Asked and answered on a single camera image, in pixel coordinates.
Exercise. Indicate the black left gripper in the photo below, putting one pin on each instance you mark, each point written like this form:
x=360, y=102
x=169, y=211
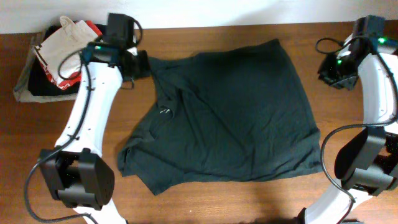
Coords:
x=145, y=66

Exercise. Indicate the dark green t-shirt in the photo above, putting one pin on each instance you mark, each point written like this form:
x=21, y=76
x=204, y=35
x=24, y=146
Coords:
x=240, y=115

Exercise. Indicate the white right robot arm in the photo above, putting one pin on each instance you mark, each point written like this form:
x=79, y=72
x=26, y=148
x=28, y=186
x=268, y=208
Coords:
x=367, y=165

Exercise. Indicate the white folded garment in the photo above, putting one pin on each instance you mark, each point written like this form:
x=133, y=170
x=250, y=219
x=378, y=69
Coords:
x=62, y=49

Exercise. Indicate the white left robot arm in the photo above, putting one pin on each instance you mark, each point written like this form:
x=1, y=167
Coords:
x=74, y=170

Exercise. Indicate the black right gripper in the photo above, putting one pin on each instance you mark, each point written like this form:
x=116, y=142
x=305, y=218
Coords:
x=324, y=74

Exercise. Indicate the black folded garment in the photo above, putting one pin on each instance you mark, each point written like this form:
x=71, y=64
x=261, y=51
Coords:
x=40, y=84

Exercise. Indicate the grey folded garment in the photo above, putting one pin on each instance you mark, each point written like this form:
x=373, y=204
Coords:
x=20, y=91

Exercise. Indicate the red folded garment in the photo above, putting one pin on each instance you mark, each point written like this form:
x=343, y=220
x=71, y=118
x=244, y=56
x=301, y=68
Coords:
x=68, y=82

